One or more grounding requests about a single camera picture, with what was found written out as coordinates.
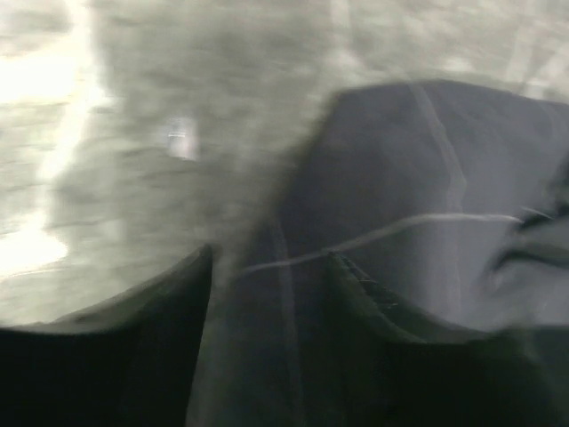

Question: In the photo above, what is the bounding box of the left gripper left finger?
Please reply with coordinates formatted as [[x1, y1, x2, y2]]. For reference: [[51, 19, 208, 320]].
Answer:
[[1, 246, 212, 426]]

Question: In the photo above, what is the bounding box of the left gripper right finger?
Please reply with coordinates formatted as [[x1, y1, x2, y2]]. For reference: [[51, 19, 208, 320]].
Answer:
[[325, 254, 568, 426]]

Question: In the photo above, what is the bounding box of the dark grey checked pillowcase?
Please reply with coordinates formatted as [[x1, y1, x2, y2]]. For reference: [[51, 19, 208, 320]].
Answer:
[[188, 81, 568, 426]]

